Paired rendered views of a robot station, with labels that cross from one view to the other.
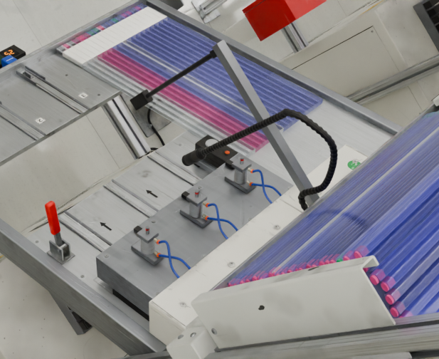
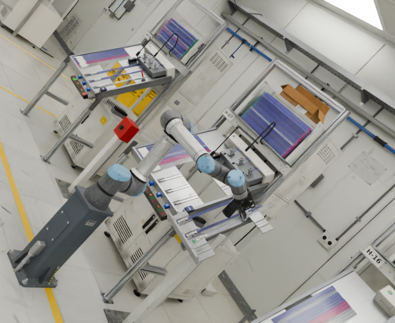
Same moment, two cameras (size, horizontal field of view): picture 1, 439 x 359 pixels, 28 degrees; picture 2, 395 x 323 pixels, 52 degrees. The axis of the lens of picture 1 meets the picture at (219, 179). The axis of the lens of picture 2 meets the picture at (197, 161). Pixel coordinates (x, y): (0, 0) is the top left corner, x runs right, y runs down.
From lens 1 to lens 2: 2.47 m
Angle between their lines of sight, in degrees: 55
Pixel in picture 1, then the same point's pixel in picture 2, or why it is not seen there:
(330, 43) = (100, 138)
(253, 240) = (252, 157)
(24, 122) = (182, 186)
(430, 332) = (335, 125)
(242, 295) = (299, 149)
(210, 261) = (257, 165)
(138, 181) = not seen: hidden behind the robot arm
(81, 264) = not seen: hidden behind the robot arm
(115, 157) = not seen: hidden behind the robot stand
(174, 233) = (244, 168)
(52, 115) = (180, 181)
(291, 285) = (310, 139)
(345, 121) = (205, 134)
